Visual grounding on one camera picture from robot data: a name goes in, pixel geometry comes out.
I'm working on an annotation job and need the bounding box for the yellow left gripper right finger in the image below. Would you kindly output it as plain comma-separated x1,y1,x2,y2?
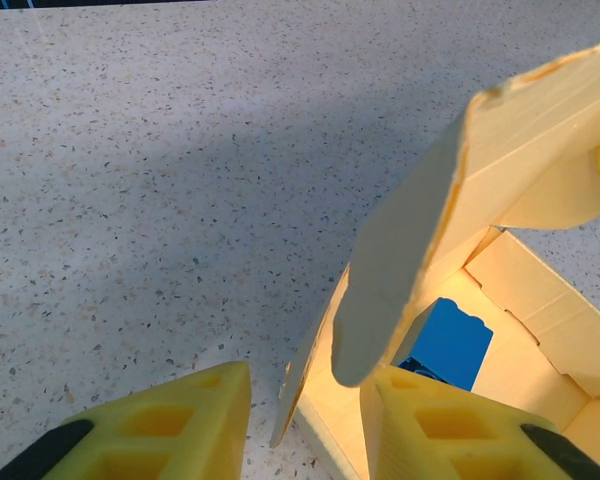
358,366,600,480

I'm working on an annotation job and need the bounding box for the yellow paper box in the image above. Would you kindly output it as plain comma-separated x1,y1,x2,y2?
269,36,600,480

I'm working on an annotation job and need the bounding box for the blue toy brick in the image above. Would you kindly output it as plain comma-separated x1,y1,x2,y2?
391,296,496,393

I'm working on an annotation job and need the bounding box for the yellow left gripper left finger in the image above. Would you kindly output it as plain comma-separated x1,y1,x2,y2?
0,360,254,480

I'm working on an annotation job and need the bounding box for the blue circuit print back panel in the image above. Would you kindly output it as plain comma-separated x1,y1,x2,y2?
0,0,216,11

